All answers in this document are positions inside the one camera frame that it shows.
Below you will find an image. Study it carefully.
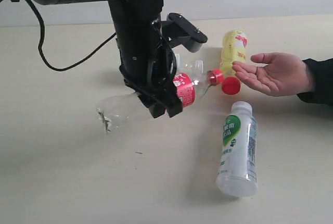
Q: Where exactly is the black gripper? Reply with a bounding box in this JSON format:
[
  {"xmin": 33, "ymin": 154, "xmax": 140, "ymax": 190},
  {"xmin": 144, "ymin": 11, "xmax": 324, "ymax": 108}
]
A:
[{"xmin": 109, "ymin": 0, "xmax": 183, "ymax": 118}]

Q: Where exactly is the clear bottle white cartoon label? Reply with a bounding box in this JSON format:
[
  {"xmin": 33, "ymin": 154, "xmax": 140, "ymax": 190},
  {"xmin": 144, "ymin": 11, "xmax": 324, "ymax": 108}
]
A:
[{"xmin": 175, "ymin": 54, "xmax": 204, "ymax": 77}]

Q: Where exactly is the clear bottle red label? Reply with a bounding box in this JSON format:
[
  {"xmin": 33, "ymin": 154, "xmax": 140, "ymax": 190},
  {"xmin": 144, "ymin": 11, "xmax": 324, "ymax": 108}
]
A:
[{"xmin": 96, "ymin": 68, "xmax": 224, "ymax": 133}]

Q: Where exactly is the yellow bottle red cap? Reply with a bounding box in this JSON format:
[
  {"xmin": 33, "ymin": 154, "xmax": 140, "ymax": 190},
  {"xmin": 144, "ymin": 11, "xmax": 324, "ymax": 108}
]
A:
[{"xmin": 220, "ymin": 30, "xmax": 248, "ymax": 95}]

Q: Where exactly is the white bottle green label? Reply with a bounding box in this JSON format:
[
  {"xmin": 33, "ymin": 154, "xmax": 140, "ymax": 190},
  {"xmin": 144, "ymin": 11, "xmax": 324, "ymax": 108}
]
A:
[{"xmin": 216, "ymin": 101, "xmax": 258, "ymax": 197}]

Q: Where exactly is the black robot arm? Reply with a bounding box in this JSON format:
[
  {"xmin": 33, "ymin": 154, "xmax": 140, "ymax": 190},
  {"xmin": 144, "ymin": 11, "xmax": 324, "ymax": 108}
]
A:
[{"xmin": 11, "ymin": 0, "xmax": 183, "ymax": 118}]

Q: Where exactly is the black sleeved forearm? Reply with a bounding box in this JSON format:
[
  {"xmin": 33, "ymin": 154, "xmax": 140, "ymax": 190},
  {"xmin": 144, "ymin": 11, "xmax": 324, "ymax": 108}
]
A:
[{"xmin": 297, "ymin": 58, "xmax": 332, "ymax": 106}]

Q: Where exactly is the person's open hand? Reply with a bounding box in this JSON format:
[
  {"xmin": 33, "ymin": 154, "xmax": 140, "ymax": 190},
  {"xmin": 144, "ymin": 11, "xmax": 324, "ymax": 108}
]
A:
[{"xmin": 232, "ymin": 52, "xmax": 315, "ymax": 97}]

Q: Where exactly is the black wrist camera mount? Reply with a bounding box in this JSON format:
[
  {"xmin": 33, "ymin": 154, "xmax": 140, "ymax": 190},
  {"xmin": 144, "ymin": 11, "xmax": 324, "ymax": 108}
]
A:
[{"xmin": 162, "ymin": 13, "xmax": 208, "ymax": 53}]

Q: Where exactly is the black cable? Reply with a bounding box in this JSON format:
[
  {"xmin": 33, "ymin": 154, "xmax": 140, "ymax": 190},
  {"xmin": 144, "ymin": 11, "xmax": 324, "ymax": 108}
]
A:
[{"xmin": 18, "ymin": 0, "xmax": 118, "ymax": 72}]

